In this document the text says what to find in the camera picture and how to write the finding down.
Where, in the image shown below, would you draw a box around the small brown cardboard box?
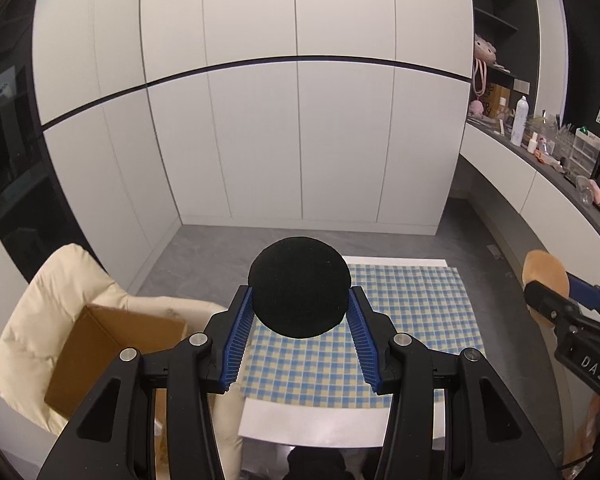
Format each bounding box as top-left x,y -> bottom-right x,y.
484,82 -> 512,117

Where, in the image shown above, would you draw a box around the dark wall shelf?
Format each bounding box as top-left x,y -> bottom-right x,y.
467,0 -> 541,126

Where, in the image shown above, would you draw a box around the pink plush toy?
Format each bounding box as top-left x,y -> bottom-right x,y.
474,34 -> 498,65

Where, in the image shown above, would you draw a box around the white wardrobe cabinets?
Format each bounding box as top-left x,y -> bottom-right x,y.
32,0 -> 473,236

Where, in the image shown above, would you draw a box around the clear plastic cup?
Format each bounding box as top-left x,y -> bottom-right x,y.
575,176 -> 597,205

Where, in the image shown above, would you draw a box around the clear drawer organizer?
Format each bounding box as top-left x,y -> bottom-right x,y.
570,127 -> 600,176

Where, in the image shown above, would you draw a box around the blue checkered tablecloth table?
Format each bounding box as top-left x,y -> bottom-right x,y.
236,256 -> 486,453

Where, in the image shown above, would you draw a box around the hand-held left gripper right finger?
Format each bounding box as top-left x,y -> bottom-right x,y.
346,285 -> 563,480

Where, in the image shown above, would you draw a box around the person's left leg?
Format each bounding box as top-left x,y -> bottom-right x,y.
286,446 -> 352,480

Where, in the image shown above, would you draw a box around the cream padded armchair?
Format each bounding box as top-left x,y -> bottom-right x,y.
0,243 -> 246,480

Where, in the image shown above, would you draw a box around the white spray bottle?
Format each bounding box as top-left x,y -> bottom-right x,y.
510,96 -> 530,147

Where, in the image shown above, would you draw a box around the dark glass cabinet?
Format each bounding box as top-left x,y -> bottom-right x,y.
0,0 -> 98,321

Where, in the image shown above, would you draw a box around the blue yellow checkered tablecloth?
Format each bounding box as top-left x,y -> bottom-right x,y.
237,265 -> 486,411

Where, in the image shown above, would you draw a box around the clear acrylic brush organizer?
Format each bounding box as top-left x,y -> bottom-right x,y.
530,110 -> 573,161

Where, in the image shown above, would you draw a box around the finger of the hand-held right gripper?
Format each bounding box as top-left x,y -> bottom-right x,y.
524,280 -> 583,333
564,271 -> 600,311

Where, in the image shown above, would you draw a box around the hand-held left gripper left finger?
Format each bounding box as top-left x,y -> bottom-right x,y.
36,284 -> 256,480

